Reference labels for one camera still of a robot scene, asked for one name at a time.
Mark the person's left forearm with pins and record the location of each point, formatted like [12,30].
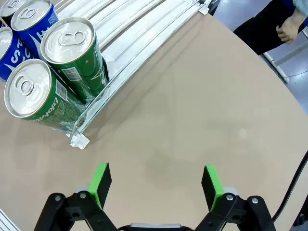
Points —
[302,4]

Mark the blue beverage can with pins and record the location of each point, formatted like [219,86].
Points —
[9,55]
[31,14]

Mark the person's left hand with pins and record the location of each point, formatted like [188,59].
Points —
[291,27]

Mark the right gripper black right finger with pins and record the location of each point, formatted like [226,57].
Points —
[211,187]

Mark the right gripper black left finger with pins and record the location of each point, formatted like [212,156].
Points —
[101,185]

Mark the white clear can dispenser rack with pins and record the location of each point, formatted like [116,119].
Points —
[125,31]

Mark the black Pepsi can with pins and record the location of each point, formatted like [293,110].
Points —
[7,4]

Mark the green beverage can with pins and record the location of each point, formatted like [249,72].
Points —
[69,41]
[26,89]

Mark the person in teal fleece jacket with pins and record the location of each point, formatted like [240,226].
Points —
[260,31]

